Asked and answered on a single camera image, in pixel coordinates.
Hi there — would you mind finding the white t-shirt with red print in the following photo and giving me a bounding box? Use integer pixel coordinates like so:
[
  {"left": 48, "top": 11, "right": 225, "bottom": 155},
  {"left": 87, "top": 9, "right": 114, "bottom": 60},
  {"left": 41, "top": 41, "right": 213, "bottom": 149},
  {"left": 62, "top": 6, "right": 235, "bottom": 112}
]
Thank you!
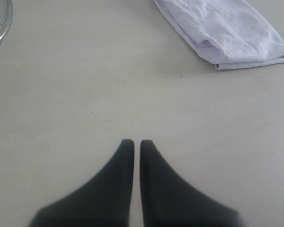
[{"left": 155, "top": 0, "right": 284, "bottom": 70}]

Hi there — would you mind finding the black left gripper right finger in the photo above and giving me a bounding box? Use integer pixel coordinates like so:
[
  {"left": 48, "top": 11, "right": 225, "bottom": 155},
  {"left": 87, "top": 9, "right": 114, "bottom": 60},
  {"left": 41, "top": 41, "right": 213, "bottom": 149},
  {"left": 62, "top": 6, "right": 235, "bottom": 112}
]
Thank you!
[{"left": 140, "top": 140, "right": 246, "bottom": 227}]

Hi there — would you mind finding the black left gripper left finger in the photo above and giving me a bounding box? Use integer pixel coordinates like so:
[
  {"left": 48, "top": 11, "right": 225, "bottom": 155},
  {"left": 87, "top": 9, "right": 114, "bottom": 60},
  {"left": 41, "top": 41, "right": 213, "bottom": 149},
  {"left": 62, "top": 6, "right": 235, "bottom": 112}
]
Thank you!
[{"left": 29, "top": 139, "right": 134, "bottom": 227}]

